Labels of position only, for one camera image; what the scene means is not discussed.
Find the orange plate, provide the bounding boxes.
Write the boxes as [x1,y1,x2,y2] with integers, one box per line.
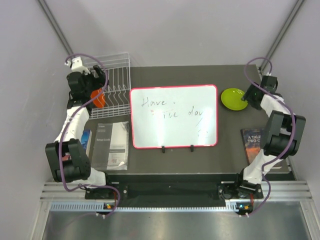
[90,88,106,108]

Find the lime green plate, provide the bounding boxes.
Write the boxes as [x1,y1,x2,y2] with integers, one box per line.
[220,88,249,111]

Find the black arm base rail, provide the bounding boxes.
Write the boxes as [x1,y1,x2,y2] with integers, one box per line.
[107,173,264,202]

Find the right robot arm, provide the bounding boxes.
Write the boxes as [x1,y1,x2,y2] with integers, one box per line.
[233,75,306,198]

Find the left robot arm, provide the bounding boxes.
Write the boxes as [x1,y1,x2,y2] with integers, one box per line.
[45,65,114,199]

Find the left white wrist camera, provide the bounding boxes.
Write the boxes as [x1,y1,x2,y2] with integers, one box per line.
[64,56,90,75]

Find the blue book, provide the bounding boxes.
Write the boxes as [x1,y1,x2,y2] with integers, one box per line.
[80,129,92,156]

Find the Tale of Two Cities book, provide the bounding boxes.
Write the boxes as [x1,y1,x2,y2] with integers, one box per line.
[240,128,264,165]

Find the red-framed whiteboard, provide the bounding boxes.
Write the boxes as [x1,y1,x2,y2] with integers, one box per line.
[129,84,218,149]

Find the white wire dish rack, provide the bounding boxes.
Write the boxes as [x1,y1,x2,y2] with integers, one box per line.
[90,52,132,120]

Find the grey slotted cable duct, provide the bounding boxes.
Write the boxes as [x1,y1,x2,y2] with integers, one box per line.
[50,201,249,213]

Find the left whiteboard stand foot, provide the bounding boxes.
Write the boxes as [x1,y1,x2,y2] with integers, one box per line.
[161,146,166,154]

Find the grey setup guide booklet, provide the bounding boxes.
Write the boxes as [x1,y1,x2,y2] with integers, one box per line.
[91,121,130,171]

